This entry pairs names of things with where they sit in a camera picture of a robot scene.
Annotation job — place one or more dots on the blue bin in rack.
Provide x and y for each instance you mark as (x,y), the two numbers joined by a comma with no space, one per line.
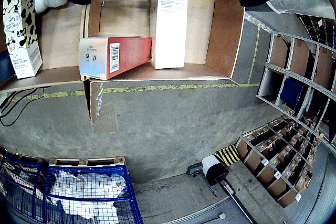
(291,93)

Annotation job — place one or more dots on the yellow black striped barrier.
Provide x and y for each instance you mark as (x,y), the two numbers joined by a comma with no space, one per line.
(228,155)

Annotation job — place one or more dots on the shelf of small cardboard bins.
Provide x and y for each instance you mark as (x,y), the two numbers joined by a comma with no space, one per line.
(278,161)

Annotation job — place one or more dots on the white cow print box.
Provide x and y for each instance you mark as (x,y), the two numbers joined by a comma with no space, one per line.
(22,37)

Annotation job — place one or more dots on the white plastic sheeting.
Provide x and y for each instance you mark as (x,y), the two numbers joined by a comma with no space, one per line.
(89,184)

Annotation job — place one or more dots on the white and black device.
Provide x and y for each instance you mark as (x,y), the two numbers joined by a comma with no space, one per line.
(215,170)

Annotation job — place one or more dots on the tall white carton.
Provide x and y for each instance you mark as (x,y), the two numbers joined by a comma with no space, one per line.
(170,24)

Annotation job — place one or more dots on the dark blue product box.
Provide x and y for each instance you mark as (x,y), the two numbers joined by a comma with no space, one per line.
(5,64)

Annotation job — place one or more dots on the holographic silver product box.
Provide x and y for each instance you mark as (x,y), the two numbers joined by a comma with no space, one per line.
(115,56)

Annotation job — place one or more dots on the grey metal shelving rack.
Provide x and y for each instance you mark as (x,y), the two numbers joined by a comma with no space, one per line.
(290,72)

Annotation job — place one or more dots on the black metal rod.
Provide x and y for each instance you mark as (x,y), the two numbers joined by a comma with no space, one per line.
(236,199)

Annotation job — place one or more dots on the small dark floor box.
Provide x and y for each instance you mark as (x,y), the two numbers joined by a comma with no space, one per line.
(194,168)

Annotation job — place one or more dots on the divided cardboard box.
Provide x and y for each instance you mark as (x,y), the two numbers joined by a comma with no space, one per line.
(223,32)

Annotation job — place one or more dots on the wooden pallet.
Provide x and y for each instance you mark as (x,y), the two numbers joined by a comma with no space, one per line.
(23,157)
(86,161)

